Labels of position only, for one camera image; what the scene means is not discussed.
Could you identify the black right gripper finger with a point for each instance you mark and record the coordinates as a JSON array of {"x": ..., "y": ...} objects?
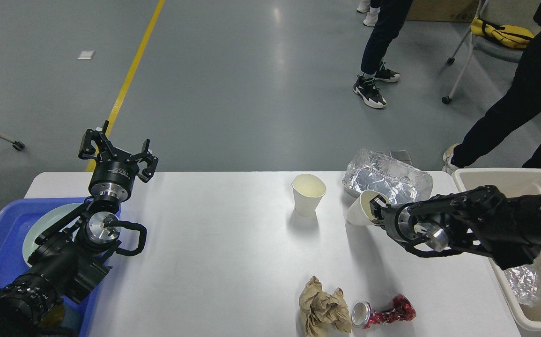
[{"x": 378, "y": 205}]

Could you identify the white paper cup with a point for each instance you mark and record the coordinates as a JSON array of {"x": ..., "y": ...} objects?
[{"x": 308, "y": 191}]

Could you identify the aluminium foil tray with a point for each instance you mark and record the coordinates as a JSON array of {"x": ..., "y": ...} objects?
[{"x": 525, "y": 283}]

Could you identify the yellow bag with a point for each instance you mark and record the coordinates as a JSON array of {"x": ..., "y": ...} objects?
[{"x": 509, "y": 36}]

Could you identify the teal mug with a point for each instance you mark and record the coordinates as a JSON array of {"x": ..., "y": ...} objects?
[{"x": 63, "y": 315}]

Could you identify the crumpled brown paper ball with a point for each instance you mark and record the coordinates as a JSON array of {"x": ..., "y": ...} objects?
[{"x": 320, "y": 310}]

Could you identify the person in black at right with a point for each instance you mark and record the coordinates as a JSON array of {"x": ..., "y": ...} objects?
[{"x": 519, "y": 105}]

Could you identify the foil sheet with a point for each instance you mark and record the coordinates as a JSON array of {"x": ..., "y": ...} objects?
[{"x": 398, "y": 181}]

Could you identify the crushed red can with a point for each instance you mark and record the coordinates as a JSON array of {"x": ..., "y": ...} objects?
[{"x": 363, "y": 316}]

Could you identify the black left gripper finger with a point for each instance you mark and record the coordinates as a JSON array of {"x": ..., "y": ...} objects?
[
  {"x": 95, "y": 145},
  {"x": 143, "y": 165}
]

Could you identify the person in white sneakers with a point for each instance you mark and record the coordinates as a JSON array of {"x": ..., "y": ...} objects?
[{"x": 371, "y": 9}]

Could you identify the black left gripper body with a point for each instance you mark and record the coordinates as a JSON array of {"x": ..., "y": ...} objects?
[{"x": 114, "y": 178}]

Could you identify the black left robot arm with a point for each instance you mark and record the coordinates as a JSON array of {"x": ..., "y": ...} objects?
[{"x": 70, "y": 257}]

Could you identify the right metal floor plate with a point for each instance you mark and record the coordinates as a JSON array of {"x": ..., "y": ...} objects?
[{"x": 402, "y": 156}]

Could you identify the person in dark jeans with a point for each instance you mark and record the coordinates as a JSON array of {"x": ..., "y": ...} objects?
[{"x": 391, "y": 18}]

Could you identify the blue plastic tray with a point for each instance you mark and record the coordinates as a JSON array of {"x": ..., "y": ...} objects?
[{"x": 15, "y": 221}]

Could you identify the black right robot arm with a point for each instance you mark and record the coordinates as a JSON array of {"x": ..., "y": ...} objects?
[{"x": 481, "y": 221}]

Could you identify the cardboard box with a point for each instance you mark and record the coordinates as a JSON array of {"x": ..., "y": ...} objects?
[{"x": 443, "y": 10}]

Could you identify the grey wheeled chair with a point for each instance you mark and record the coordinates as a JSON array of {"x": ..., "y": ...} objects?
[{"x": 497, "y": 11}]

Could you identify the beige plastic bin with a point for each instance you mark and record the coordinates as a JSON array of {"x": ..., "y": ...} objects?
[{"x": 513, "y": 183}]

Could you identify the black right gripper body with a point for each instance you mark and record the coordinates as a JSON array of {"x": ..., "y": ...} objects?
[{"x": 395, "y": 221}]

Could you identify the white paper bowl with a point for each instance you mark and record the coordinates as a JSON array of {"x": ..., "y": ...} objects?
[{"x": 358, "y": 213}]

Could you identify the grey caster leg at left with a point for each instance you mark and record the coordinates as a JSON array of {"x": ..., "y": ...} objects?
[{"x": 17, "y": 145}]

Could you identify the green plate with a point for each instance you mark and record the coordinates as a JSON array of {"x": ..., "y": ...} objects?
[{"x": 43, "y": 223}]

